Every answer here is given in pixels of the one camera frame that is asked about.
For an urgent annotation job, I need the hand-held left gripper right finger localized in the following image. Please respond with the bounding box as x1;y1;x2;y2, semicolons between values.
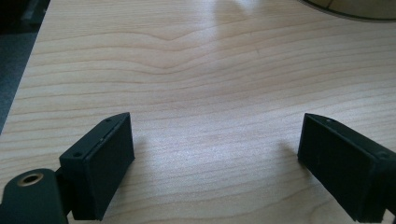
297;112;396;224

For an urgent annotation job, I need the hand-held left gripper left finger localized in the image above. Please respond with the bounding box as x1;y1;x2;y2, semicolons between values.
59;112;135;222

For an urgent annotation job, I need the round beige dark-rimmed object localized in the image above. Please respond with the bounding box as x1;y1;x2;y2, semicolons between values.
297;0;396;22

